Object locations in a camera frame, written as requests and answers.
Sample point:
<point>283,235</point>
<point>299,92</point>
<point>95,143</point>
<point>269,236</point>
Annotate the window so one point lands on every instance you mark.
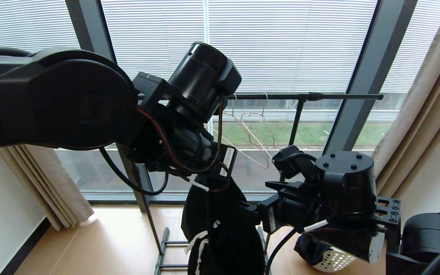
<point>300,46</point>

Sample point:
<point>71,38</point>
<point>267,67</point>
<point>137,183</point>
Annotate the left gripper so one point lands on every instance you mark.
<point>197,149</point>

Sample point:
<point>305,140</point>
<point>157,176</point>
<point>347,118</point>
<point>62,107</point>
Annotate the black shorts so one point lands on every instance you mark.
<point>227,236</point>

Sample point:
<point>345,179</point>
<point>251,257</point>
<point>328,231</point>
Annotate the pink clothes hanger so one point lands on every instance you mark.
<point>267,165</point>
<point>262,113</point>

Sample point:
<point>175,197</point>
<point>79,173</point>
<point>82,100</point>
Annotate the black clothes rack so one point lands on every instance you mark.
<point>338,96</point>

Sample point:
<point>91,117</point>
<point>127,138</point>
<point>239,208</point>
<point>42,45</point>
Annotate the beige curtain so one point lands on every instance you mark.
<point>426,95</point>
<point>52,183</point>

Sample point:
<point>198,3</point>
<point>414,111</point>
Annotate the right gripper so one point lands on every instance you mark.
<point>292,210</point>

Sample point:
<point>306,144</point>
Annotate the heap of clothes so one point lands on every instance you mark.
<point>306,250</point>

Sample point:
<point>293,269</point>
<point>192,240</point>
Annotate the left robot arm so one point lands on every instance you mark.
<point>52,99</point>

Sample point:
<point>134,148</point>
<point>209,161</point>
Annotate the white laundry basket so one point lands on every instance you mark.
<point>336,261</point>

